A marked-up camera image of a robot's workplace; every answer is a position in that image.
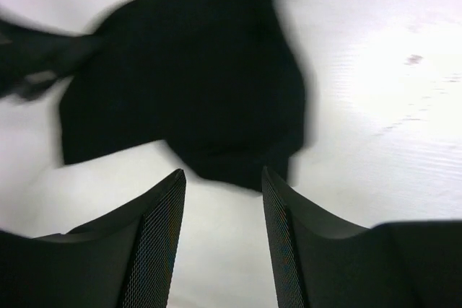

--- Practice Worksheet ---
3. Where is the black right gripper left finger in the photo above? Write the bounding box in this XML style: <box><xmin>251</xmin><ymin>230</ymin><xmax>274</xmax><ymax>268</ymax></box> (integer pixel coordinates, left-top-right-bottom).
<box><xmin>1</xmin><ymin>170</ymin><xmax>186</xmax><ymax>308</ymax></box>

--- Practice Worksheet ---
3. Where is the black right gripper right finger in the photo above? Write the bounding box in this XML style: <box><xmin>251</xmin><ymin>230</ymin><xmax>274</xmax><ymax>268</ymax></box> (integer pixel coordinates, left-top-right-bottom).
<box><xmin>262</xmin><ymin>168</ymin><xmax>461</xmax><ymax>307</ymax></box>

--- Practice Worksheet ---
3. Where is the black tank top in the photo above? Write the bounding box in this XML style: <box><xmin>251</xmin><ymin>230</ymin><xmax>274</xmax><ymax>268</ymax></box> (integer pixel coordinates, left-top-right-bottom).
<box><xmin>1</xmin><ymin>0</ymin><xmax>311</xmax><ymax>191</ymax></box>

